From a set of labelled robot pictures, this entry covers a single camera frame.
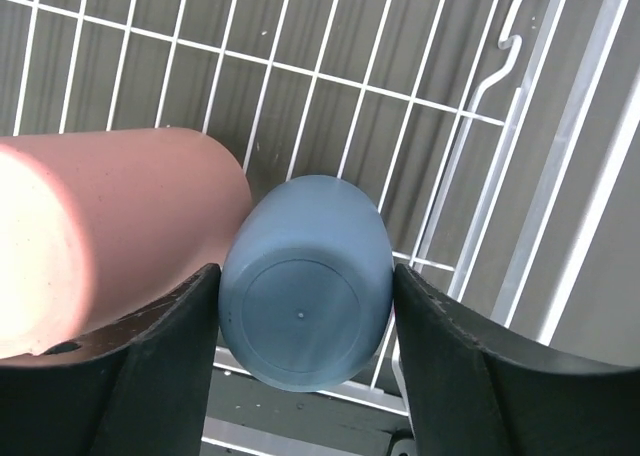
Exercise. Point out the pink cup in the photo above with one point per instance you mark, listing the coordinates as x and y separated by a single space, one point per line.
96 225

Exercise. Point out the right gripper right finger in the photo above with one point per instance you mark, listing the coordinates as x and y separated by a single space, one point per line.
475 387

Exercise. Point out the white wire dish rack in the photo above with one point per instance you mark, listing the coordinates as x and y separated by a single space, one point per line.
489 134

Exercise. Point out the blue cup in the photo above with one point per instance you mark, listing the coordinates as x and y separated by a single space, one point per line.
306 289

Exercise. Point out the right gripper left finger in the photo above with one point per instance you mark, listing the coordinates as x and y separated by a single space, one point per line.
138 386

